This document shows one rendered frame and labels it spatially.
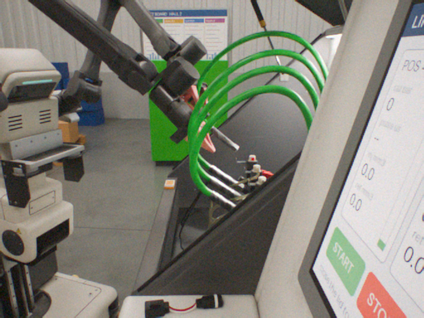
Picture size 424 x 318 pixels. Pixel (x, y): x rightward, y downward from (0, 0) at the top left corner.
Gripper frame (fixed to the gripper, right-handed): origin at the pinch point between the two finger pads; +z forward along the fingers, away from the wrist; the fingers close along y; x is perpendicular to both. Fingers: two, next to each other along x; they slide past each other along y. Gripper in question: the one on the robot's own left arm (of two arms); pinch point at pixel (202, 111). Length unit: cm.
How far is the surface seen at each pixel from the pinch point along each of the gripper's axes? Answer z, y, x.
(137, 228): -32, 101, 174
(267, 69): 14.2, -15.5, -27.7
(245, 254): 42, -26, -11
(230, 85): 13.2, -19.5, -21.3
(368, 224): 47, -42, -36
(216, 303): 47, -31, -5
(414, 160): 45, -44, -42
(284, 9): -373, 531, 60
